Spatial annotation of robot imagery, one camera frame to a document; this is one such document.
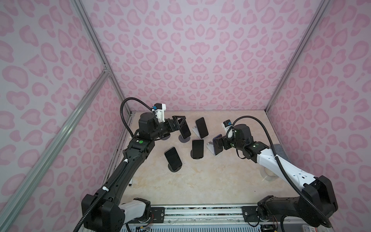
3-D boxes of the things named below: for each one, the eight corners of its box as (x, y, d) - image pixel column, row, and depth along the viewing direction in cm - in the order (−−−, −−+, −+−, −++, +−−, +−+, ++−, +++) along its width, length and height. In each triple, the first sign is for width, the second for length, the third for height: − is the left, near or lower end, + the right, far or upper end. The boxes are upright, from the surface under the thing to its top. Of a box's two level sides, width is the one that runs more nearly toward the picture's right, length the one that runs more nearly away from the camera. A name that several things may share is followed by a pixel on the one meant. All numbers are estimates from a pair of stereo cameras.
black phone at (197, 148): (192, 159, 95) (192, 147, 83) (192, 151, 98) (192, 138, 86) (202, 159, 95) (204, 147, 83) (202, 151, 98) (203, 138, 86)
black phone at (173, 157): (174, 173, 89) (171, 161, 77) (167, 164, 93) (163, 151, 81) (182, 167, 92) (180, 155, 79) (175, 158, 96) (173, 145, 83)
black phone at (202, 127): (201, 139, 104) (202, 128, 94) (195, 131, 109) (195, 120, 99) (208, 135, 106) (209, 124, 96) (202, 128, 111) (203, 116, 101)
